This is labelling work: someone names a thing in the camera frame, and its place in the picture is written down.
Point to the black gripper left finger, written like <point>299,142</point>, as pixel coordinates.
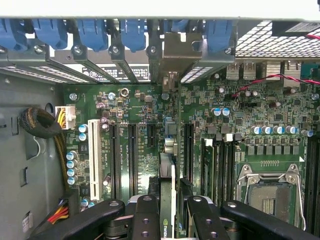
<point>146,212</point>

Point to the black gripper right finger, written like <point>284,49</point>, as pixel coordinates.
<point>202,217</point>

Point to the long black expansion slot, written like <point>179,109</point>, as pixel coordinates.
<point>114,160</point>
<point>132,160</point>
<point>189,150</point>

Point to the CPU socket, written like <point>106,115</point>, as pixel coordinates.
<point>270,200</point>

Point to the white expansion slot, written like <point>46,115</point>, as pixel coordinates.
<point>95,155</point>

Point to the short black expansion slot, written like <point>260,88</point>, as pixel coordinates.
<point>151,135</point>

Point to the metal locking lever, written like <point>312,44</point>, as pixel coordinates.
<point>300,192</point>

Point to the green motherboard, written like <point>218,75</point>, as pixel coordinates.
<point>140,110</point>

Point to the perforated metal slot cover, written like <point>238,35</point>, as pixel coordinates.
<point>62,75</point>
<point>200,75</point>
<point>25,72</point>

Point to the solid metal slot cover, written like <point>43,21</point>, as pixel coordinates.
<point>97,70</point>
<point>125,70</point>
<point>153,67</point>

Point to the blue slot retention clip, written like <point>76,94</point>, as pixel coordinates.
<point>12,35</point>
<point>178,25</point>
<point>217,35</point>
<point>50,33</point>
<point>92,35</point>
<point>132,35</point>

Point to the dark grey open PC case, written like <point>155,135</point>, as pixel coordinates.
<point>100,10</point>

